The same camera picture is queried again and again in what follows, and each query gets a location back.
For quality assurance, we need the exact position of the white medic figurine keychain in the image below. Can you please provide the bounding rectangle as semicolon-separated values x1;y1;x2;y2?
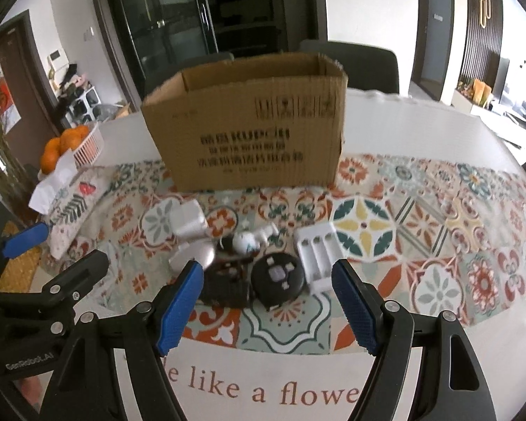
219;222;281;256

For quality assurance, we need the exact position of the dark brown small case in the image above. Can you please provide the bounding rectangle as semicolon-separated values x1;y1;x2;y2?
201;252;253;308

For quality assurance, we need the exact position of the white power adapter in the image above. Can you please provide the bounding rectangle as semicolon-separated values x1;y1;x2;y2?
170;199;210;243

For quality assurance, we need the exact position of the dark slatted wall panel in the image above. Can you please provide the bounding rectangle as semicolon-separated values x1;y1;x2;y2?
458;0;506;94

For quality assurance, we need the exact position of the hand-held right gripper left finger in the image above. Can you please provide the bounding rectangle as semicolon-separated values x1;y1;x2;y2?
39;260;205;421

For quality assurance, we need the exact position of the white battery charger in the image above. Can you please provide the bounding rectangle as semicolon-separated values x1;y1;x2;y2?
294;223;348;295

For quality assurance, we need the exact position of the black round device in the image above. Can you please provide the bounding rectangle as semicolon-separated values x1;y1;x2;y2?
250;252;307;310

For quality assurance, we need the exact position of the white slatted basket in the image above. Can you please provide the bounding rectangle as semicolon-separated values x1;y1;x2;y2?
71;122;105;168

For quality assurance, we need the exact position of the yellow woven mat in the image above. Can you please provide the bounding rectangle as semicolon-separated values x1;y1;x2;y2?
0;223;43;293

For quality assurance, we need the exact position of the patterned tablecloth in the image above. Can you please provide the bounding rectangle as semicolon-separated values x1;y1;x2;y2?
0;88;526;421

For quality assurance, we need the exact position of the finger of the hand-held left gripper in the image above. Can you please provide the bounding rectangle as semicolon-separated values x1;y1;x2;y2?
0;222;49;292
0;249;110;316

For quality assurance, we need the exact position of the floral fabric tissue cover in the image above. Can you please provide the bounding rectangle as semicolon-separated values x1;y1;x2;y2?
28;156;115;260

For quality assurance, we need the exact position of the red paper wall decoration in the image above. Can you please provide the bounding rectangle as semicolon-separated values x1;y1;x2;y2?
0;62;22;124

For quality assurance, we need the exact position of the white side counter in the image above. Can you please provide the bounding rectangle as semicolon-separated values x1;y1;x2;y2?
453;87;526;152

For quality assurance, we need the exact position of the brown wooden door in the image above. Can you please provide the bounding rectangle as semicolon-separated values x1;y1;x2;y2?
0;10;63;159

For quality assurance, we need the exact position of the silver oval mouse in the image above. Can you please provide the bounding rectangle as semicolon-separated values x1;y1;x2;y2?
168;241;216;275

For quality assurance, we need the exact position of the white cluttered shelf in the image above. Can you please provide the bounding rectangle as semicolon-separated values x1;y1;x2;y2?
48;64;102;129

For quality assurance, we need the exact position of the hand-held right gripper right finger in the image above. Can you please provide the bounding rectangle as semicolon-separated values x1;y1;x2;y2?
332;259;499;421

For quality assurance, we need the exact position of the black glass cabinet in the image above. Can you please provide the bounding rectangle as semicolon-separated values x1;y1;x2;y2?
100;0;326;107

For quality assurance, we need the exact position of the brown cardboard box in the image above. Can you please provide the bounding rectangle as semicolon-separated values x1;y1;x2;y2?
140;51;349;193

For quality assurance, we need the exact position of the dark grey door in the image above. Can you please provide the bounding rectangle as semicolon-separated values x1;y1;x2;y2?
416;0;457;99

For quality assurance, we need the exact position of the dark dining chair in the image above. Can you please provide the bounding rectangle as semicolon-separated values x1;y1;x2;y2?
299;39;399;94

